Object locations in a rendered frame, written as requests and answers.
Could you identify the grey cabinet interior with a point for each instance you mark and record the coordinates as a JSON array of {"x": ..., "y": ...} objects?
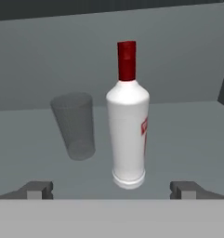
[{"x": 178, "y": 62}]

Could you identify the white liquor bottle red cap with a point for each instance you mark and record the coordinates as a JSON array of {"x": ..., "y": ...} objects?
[{"x": 127, "y": 124}]

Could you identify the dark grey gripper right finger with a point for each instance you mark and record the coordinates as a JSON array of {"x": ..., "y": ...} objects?
[{"x": 184, "y": 187}]

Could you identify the clear glass cup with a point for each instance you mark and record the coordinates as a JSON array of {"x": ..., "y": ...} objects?
[{"x": 75, "y": 127}]

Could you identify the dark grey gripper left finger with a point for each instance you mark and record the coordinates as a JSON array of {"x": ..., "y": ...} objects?
[{"x": 39, "y": 187}]

